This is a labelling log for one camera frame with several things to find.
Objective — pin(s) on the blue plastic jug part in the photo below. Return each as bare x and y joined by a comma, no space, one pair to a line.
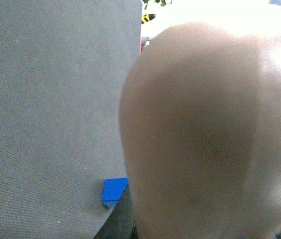
112,190

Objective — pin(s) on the potted green plant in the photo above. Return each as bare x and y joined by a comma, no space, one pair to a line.
155,3

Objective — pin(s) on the beige plastic dustpan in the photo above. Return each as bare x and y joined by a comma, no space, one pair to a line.
200,123

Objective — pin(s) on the black yellow traffic cone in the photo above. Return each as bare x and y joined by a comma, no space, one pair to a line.
147,17

